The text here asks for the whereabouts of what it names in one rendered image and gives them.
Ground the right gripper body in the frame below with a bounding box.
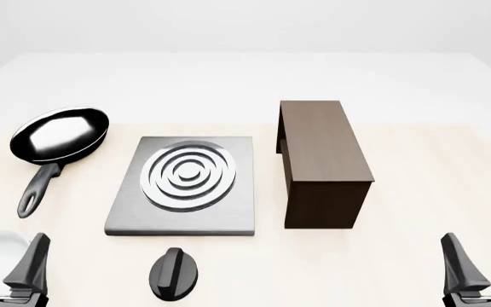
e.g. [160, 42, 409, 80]
[441, 288, 491, 307]

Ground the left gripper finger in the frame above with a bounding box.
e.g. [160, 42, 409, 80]
[2, 232, 52, 291]

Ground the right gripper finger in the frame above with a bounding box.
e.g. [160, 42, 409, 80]
[440, 232, 491, 293]

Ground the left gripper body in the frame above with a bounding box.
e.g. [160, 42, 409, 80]
[0, 287, 50, 307]

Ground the flat grey stove plate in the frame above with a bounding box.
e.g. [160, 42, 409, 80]
[104, 136, 257, 238]

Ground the round black stove knob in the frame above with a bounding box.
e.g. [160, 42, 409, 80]
[148, 246, 200, 302]

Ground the small flat pale plate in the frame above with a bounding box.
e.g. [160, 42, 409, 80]
[0, 229, 30, 299]

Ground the black frying pan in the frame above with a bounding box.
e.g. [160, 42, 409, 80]
[9, 106, 111, 220]

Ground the dark brown wooden cabinet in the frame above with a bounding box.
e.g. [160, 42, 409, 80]
[275, 100, 376, 230]

